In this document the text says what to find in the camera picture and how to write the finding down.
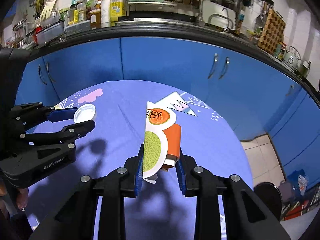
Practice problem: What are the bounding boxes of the small white plastic lid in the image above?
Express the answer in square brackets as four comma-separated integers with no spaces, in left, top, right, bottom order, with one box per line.
[73,103,97,124]

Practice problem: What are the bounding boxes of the black round trash bin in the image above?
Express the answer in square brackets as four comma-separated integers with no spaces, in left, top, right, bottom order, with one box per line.
[253,181,283,221]

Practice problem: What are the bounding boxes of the blue kitchen cabinets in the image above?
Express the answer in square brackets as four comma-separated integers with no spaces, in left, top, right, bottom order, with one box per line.
[16,37,319,186]

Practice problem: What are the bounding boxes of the person's hand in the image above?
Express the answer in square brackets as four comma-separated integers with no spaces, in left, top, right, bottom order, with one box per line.
[1,181,29,210]

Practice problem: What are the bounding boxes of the small grey bin blue bag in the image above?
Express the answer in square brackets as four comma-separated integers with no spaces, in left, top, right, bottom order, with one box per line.
[278,174,309,202]

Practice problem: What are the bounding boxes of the blue patterned tablecloth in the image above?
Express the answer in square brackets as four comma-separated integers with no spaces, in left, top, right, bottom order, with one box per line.
[25,80,253,239]

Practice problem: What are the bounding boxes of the grey plastic storage box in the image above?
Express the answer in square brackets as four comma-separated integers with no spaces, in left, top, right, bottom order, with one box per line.
[36,21,65,45]

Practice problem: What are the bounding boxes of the yellow rubber glove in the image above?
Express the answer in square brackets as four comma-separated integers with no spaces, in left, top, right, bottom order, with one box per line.
[40,0,57,21]

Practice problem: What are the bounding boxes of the yellow detergent bottle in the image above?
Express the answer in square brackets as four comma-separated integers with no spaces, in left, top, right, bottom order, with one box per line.
[110,0,126,22]

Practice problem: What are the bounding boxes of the mint green kettle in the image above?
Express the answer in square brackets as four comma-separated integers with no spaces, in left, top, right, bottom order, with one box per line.
[283,46,301,69]

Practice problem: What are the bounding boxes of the checkered wooden cutting board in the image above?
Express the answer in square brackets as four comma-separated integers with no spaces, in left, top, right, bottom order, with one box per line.
[258,9,286,55]

